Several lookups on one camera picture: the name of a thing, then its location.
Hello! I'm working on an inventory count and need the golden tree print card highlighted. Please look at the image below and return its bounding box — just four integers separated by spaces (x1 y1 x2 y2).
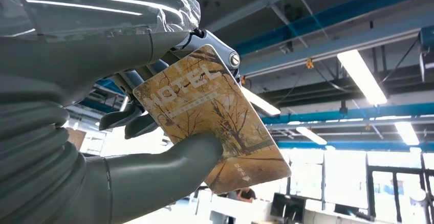
133 43 292 195

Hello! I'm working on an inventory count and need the person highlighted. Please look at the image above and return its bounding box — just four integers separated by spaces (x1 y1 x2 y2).
236 187 256 204

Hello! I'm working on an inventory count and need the black computer monitor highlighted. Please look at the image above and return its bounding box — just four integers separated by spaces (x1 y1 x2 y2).
270 193 306 223

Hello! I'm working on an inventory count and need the ceiling light panel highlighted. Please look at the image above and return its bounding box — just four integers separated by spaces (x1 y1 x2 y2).
241 86 281 117
336 49 388 106
394 121 420 146
295 126 328 146

